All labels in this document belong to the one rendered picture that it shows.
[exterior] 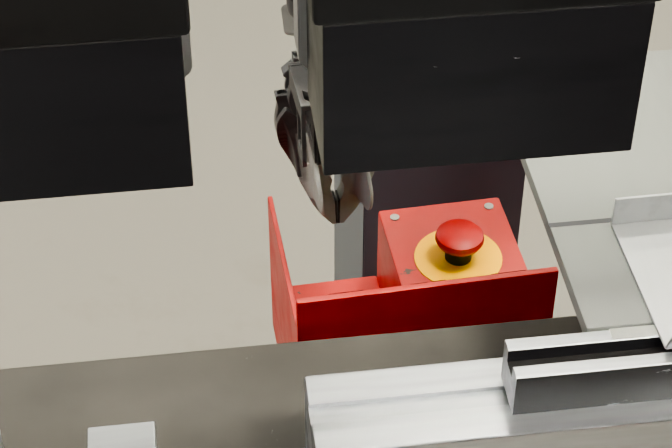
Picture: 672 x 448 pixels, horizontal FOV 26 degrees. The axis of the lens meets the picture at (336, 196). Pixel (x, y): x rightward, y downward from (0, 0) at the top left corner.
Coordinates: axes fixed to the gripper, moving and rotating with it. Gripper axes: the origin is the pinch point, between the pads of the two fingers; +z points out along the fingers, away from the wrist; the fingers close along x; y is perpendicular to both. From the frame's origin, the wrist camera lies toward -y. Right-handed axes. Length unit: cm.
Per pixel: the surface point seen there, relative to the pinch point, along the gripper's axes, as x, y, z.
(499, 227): 14.2, -1.7, 5.7
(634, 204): 14.1, 25.3, -15.8
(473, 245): 10.6, 3.2, 3.4
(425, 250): 7.4, 0.2, 5.7
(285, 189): 9, -108, 75
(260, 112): 8, -131, 73
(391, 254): 4.6, -0.1, 6.0
